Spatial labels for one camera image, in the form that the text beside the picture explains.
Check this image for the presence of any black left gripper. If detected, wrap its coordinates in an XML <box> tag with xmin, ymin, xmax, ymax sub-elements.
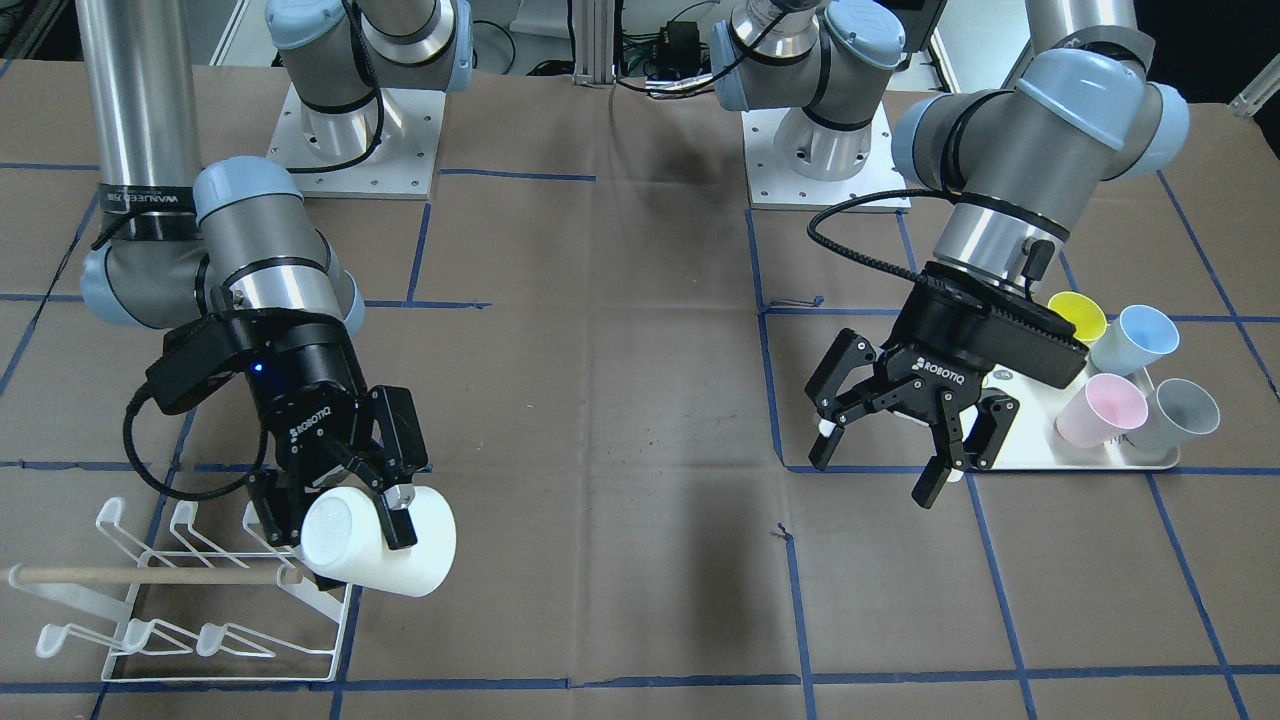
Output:
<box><xmin>804</xmin><ymin>263</ymin><xmax>1020</xmax><ymax>509</ymax></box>

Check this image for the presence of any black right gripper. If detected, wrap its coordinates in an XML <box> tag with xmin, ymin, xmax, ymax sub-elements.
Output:
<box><xmin>205</xmin><ymin>310</ymin><xmax>429</xmax><ymax>550</ymax></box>

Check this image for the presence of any white plastic cup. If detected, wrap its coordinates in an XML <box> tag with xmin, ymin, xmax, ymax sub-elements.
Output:
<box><xmin>300</xmin><ymin>486</ymin><xmax>457</xmax><ymax>597</ymax></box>

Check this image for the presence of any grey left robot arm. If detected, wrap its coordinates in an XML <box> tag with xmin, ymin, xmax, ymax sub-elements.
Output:
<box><xmin>710</xmin><ymin>1</ymin><xmax>1189</xmax><ymax>509</ymax></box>

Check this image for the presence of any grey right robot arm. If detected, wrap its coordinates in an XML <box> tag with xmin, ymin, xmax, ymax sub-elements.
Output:
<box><xmin>76</xmin><ymin>1</ymin><xmax>471</xmax><ymax>550</ymax></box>

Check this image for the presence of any pink plastic cup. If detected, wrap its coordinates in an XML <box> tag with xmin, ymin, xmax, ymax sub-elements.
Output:
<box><xmin>1053</xmin><ymin>373</ymin><xmax>1149</xmax><ymax>448</ymax></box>

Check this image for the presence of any yellow plastic cup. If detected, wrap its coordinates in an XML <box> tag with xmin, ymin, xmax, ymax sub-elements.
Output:
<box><xmin>1046</xmin><ymin>291</ymin><xmax>1108</xmax><ymax>346</ymax></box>

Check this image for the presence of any blue plastic cup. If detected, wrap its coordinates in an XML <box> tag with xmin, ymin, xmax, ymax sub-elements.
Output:
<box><xmin>1089</xmin><ymin>304</ymin><xmax>1181</xmax><ymax>375</ymax></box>

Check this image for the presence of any grey plastic cup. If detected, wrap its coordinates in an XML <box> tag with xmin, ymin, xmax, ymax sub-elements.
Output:
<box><xmin>1126</xmin><ymin>378</ymin><xmax>1221</xmax><ymax>455</ymax></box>

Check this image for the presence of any cream rabbit print tray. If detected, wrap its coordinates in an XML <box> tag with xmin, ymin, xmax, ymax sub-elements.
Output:
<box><xmin>983</xmin><ymin>363</ymin><xmax>1181</xmax><ymax>471</ymax></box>

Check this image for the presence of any black power adapter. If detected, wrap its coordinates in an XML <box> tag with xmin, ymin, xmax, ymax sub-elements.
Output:
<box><xmin>653</xmin><ymin>20</ymin><xmax>701</xmax><ymax>79</ymax></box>

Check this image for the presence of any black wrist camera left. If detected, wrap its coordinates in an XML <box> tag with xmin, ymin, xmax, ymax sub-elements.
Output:
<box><xmin>916</xmin><ymin>274</ymin><xmax>1087</xmax><ymax>389</ymax></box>

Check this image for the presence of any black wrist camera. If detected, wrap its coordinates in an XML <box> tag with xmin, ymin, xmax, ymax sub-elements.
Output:
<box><xmin>916</xmin><ymin>274</ymin><xmax>1087</xmax><ymax>389</ymax></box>
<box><xmin>146</xmin><ymin>315</ymin><xmax>248</xmax><ymax>415</ymax></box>

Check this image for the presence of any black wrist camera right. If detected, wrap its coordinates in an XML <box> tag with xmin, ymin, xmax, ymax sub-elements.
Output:
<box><xmin>146</xmin><ymin>315</ymin><xmax>248</xmax><ymax>415</ymax></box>

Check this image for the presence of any white wire cup rack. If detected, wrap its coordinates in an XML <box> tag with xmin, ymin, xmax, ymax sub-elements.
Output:
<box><xmin>6</xmin><ymin>496</ymin><xmax>355</xmax><ymax>684</ymax></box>

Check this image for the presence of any black braided cable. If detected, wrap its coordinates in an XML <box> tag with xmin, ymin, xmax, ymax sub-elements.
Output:
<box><xmin>122</xmin><ymin>386</ymin><xmax>271</xmax><ymax>501</ymax></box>
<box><xmin>806</xmin><ymin>190</ymin><xmax>961</xmax><ymax>291</ymax></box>

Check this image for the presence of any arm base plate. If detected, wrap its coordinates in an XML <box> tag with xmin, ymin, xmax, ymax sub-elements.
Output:
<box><xmin>741</xmin><ymin>106</ymin><xmax>905</xmax><ymax>211</ymax></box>
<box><xmin>268</xmin><ymin>76</ymin><xmax>445</xmax><ymax>200</ymax></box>

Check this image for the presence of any aluminium frame post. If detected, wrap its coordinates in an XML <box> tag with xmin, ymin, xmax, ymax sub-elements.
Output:
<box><xmin>568</xmin><ymin>1</ymin><xmax>622</xmax><ymax>87</ymax></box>

